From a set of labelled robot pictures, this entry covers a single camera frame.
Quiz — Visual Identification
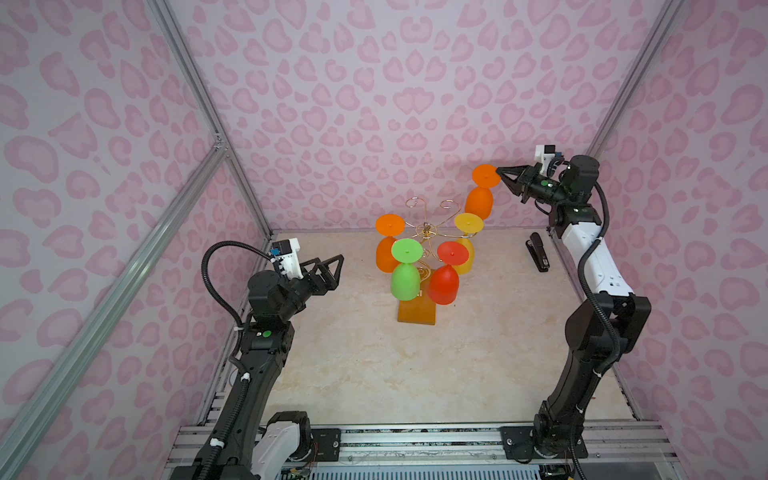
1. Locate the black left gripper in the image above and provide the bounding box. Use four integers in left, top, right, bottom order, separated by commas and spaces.
277, 255, 341, 327

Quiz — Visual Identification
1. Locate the gold wire glass rack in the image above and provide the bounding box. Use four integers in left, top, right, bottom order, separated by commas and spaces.
405, 196, 463, 295

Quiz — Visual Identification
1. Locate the orange wine glass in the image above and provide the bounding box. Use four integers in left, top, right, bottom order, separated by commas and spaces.
465, 164, 501, 220
375, 214, 405, 273

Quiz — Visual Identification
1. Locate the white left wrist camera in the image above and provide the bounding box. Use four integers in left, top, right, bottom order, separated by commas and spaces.
269, 238, 303, 280

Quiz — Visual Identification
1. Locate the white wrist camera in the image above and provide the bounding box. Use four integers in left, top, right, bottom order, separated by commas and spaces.
534, 144, 566, 178
269, 238, 303, 280

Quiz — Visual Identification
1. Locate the green wine glass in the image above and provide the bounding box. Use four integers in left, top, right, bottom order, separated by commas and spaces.
390, 238, 423, 301

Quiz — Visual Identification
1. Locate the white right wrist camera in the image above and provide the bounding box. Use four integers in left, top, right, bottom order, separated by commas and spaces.
534, 144, 566, 178

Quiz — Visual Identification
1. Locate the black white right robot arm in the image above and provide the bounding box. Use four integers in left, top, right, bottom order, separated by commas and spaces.
496, 155, 652, 463

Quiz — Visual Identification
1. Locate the aluminium corner frame post right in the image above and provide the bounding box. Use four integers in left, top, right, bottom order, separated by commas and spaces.
586, 0, 690, 159

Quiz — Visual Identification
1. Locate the aluminium corner frame post left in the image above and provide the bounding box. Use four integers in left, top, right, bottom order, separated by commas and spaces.
146, 0, 273, 239

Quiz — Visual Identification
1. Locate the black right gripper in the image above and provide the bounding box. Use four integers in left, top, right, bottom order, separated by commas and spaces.
499, 167, 573, 211

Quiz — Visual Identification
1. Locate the black stapler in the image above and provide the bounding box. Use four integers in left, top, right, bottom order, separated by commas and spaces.
525, 232, 550, 272

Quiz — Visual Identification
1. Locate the aluminium corner frame post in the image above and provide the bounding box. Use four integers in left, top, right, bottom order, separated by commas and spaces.
146, 0, 273, 239
586, 0, 690, 159

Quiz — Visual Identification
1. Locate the red wine glass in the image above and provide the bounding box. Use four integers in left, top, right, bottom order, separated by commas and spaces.
428, 241, 469, 305

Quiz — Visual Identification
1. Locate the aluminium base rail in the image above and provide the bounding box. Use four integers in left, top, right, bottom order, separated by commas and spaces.
163, 421, 687, 479

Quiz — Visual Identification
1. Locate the wooden rack base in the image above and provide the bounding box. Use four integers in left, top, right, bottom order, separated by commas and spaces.
397, 268, 437, 326

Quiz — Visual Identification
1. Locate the yellow wine glass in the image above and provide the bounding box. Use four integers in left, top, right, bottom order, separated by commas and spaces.
454, 212, 484, 275

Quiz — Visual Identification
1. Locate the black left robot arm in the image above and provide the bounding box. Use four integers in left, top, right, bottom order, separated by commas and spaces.
171, 239, 344, 479

